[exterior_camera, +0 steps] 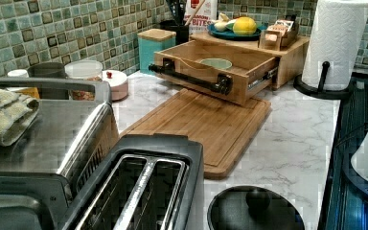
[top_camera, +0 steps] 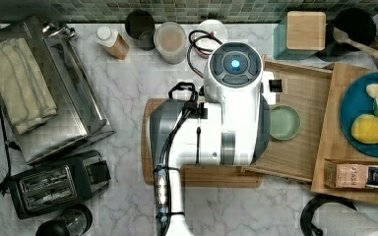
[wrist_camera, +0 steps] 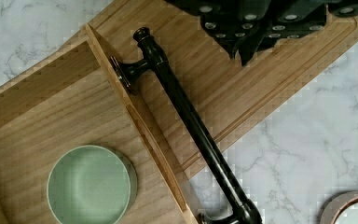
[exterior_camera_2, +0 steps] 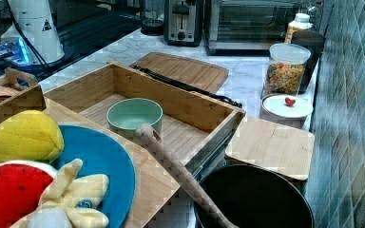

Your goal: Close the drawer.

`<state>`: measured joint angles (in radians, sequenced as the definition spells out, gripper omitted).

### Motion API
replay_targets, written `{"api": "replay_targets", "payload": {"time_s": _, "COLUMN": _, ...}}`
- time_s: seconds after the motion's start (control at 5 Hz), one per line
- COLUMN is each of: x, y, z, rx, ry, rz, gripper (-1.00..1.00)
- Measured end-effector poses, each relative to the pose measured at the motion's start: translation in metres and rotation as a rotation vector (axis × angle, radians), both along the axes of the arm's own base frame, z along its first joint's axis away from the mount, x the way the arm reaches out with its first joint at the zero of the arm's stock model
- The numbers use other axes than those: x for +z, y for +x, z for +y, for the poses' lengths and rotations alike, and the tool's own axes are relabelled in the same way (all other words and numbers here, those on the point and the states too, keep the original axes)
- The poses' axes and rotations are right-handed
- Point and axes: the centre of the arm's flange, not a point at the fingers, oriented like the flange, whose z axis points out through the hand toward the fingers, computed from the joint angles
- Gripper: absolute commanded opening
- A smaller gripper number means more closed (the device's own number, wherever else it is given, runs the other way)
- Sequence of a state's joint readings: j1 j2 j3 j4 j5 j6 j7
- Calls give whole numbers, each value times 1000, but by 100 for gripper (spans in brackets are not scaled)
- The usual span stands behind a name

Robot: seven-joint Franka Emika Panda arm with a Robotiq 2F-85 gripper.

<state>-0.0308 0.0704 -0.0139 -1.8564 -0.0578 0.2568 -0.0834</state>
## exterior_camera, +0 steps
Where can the wooden drawer with black handle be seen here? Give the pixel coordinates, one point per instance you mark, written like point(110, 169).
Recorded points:
point(251, 71)

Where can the green bowl in drawer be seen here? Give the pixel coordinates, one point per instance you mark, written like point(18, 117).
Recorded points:
point(218, 63)

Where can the wooden drawer cabinet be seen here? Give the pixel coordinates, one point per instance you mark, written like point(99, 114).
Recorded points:
point(291, 58)

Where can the bamboo cutting board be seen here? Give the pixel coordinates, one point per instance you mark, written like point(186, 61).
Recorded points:
point(223, 129)

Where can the pink pot with white lid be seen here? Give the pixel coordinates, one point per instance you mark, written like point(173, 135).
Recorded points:
point(118, 83)

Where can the black two-slot toaster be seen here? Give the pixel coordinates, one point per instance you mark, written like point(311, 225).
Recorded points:
point(146, 182)

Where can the teal canister with wooden lid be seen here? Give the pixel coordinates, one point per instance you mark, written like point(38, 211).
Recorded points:
point(151, 41)

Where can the teal plate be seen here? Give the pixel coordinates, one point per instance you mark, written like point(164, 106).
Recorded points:
point(229, 35)

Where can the garlic bulb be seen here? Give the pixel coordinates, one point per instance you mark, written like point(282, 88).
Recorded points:
point(221, 23)

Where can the white cinnamon bites box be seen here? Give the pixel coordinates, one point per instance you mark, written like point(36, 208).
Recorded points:
point(204, 11)

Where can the black utensil holder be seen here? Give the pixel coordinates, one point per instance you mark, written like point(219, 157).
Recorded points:
point(177, 23)

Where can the yellow lemon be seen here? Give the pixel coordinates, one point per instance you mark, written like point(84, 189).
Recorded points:
point(244, 26)

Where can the clear plastic container with lid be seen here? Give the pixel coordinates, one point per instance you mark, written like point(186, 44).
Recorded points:
point(84, 70)

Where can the black round pan lid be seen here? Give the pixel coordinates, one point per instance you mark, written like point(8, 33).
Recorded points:
point(252, 208)

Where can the black paper towel holder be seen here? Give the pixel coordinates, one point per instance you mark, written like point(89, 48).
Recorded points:
point(320, 92)

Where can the small wooden tea bag box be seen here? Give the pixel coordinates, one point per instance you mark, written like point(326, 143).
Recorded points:
point(279, 35)

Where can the dark grey canister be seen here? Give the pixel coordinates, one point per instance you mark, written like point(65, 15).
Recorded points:
point(49, 70)

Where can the stainless steel toaster oven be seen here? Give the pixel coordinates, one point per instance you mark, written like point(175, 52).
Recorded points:
point(43, 171)

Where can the white paper towel roll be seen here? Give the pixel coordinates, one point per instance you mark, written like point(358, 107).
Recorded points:
point(335, 36)

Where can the folded beige towel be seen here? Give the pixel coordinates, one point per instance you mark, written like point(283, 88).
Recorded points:
point(17, 112)

